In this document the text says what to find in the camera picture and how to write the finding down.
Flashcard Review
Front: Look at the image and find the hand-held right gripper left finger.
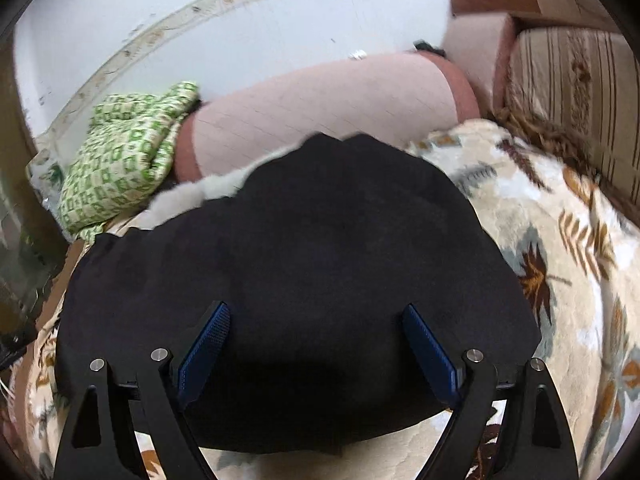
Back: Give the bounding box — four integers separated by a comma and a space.
54, 301, 232, 480

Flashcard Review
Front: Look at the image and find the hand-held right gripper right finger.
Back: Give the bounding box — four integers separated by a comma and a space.
401, 303, 579, 480

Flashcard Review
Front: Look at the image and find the black coat with fur collar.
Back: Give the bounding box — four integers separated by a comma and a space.
54, 132, 541, 457

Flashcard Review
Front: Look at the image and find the leaf print blanket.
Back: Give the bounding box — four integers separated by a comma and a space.
10, 119, 640, 480

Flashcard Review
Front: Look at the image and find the green patterned quilt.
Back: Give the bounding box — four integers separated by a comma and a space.
59, 81, 201, 241

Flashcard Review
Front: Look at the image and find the dark wooden cabinet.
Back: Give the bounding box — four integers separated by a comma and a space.
0, 25, 68, 356

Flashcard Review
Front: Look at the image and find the pink sofa armrest cushion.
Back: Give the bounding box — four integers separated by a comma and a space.
172, 0, 616, 183

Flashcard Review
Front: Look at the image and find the striped floral sofa back cushion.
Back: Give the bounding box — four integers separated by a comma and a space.
492, 27, 640, 223

